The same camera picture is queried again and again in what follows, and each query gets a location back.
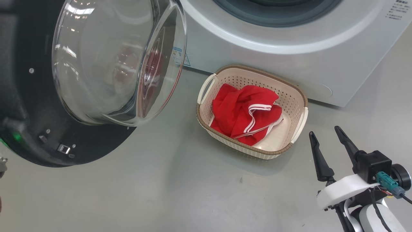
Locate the cream perforated laundry basket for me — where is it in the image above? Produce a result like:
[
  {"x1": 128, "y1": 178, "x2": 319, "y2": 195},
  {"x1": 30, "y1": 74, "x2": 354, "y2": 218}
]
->
[{"x1": 196, "y1": 64, "x2": 309, "y2": 160}]

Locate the white washing machine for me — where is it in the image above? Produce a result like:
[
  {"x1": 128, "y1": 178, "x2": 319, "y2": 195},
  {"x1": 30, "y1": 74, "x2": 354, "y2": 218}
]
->
[{"x1": 180, "y1": 0, "x2": 412, "y2": 107}]

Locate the black round washing machine door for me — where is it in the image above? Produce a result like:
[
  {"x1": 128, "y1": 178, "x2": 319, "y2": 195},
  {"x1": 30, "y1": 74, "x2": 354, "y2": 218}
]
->
[{"x1": 0, "y1": 0, "x2": 188, "y2": 168}]

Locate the red garment with white stripes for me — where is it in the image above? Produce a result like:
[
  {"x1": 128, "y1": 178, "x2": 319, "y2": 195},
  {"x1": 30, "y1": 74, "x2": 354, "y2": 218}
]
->
[{"x1": 210, "y1": 84, "x2": 284, "y2": 146}]

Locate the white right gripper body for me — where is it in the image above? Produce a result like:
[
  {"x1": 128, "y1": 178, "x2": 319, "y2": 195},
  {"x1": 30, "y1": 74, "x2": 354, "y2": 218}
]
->
[{"x1": 316, "y1": 174, "x2": 380, "y2": 232}]

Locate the right arm teal plug cable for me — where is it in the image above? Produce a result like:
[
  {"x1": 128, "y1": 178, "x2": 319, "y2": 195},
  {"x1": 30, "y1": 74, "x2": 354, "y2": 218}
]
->
[{"x1": 375, "y1": 171, "x2": 412, "y2": 205}]

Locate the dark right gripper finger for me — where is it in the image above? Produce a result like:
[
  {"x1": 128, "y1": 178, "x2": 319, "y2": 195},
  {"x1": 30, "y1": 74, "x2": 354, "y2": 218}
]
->
[
  {"x1": 334, "y1": 125, "x2": 360, "y2": 174},
  {"x1": 309, "y1": 131, "x2": 336, "y2": 183}
]

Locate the blue white energy label sticker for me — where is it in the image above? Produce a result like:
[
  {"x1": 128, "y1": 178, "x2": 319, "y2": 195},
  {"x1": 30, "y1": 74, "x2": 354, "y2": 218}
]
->
[{"x1": 172, "y1": 47, "x2": 191, "y2": 67}]

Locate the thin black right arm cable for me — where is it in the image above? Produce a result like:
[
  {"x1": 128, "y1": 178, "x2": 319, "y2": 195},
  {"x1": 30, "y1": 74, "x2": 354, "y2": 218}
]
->
[{"x1": 370, "y1": 190, "x2": 391, "y2": 232}]

